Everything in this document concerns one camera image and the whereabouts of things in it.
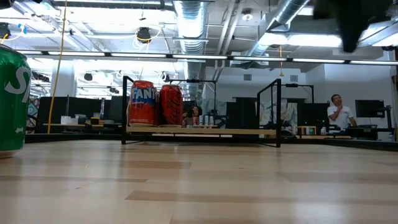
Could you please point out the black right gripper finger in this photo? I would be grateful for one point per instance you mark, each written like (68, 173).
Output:
(353, 37)

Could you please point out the red Coca-Cola can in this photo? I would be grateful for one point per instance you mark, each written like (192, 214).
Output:
(171, 105)

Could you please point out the orange Fanta can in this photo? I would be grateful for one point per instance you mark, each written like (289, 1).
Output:
(143, 105)

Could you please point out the green Sprite can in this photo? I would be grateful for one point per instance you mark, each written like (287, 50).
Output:
(12, 118)

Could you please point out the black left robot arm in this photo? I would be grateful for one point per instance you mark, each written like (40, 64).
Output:
(4, 2)

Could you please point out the small wooden shelf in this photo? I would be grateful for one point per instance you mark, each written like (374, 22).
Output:
(300, 132)

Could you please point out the black bar with light strips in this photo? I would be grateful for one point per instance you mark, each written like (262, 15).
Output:
(311, 60)

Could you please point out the black monitor on stand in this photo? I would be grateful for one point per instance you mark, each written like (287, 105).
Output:
(370, 109)

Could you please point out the person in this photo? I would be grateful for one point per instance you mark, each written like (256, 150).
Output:
(340, 115)
(194, 112)

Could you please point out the black partition panel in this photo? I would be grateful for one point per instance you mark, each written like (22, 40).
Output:
(241, 112)
(77, 109)
(314, 113)

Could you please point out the black desk with equipment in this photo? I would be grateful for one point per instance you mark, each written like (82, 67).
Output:
(367, 130)

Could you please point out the white and red can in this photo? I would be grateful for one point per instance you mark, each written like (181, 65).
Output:
(323, 130)

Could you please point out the white smoke detector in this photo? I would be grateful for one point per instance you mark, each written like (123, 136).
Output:
(247, 16)

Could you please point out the silver drink can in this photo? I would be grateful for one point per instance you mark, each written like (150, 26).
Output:
(206, 120)
(201, 120)
(211, 120)

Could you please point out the red drink can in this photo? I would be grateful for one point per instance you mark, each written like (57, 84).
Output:
(195, 120)

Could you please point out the yellow and black box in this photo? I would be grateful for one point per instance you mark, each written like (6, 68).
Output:
(94, 121)

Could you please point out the white box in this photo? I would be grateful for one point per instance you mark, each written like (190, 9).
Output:
(66, 120)

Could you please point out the wooden desk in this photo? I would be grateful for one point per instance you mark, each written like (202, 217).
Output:
(62, 125)

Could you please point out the colourful patterned partition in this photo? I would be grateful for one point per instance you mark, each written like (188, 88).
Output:
(32, 115)

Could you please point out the black ceiling device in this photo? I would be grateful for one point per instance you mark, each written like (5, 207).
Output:
(4, 30)

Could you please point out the silver ventilation duct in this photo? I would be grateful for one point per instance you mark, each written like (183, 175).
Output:
(190, 25)
(289, 12)

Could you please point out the black metal frame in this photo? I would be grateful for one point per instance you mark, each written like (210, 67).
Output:
(292, 85)

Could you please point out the black overhead camera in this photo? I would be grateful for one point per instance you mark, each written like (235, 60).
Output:
(143, 35)

